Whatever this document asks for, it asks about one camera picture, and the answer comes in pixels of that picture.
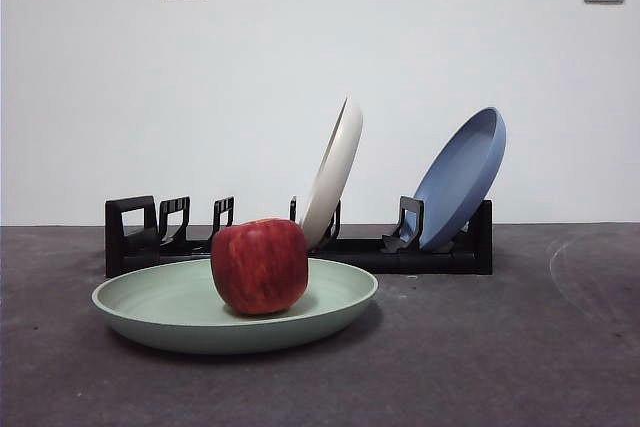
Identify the cream round plate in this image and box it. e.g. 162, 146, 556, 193
299, 95, 365, 252

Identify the black plate rack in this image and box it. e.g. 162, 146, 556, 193
104, 195, 494, 278

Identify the red apple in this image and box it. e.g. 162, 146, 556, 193
210, 217, 309, 317

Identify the blue round plate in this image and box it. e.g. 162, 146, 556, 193
403, 106, 508, 251

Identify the green round plate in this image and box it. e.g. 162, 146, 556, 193
91, 256, 380, 356

